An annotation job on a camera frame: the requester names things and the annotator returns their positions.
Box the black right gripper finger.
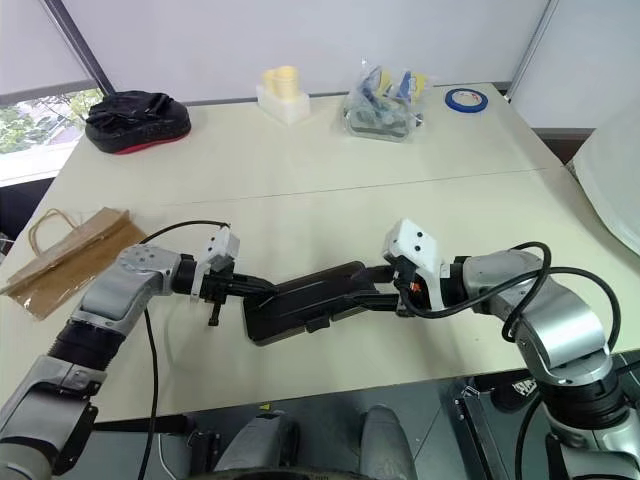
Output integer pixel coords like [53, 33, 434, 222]
[344, 292, 401, 312]
[366, 264, 400, 284]

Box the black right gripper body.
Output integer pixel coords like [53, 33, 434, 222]
[392, 256, 432, 319]

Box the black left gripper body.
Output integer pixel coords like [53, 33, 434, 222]
[199, 264, 250, 327]

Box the dark plastic tool case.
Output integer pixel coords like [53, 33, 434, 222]
[241, 260, 381, 347]

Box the brown paper bag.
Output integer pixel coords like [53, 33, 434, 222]
[0, 207, 149, 321]

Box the grey rounded shell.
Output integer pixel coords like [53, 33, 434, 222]
[214, 409, 301, 480]
[359, 404, 419, 480]

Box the black item with white lettering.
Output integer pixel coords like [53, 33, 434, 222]
[492, 374, 542, 414]

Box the clear plastic bag of parts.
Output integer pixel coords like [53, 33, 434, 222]
[342, 58, 436, 145]

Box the white block holder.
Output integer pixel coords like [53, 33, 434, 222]
[255, 82, 310, 124]

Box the black bag with red base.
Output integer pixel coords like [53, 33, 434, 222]
[84, 89, 194, 157]

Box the blue tape roll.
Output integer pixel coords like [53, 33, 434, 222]
[443, 86, 491, 116]

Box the white plastic sheet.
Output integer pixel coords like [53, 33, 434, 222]
[569, 99, 640, 251]

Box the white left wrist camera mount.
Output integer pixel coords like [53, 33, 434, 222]
[188, 225, 241, 307]

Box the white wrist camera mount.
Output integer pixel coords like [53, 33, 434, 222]
[382, 218, 449, 311]
[188, 225, 241, 307]

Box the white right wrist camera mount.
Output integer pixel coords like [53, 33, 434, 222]
[382, 218, 449, 311]

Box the black metal frame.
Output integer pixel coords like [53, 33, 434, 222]
[452, 377, 551, 480]

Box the white aluminium post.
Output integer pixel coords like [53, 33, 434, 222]
[504, 0, 560, 101]

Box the dark window frame bar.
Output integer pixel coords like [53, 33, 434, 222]
[42, 0, 117, 96]

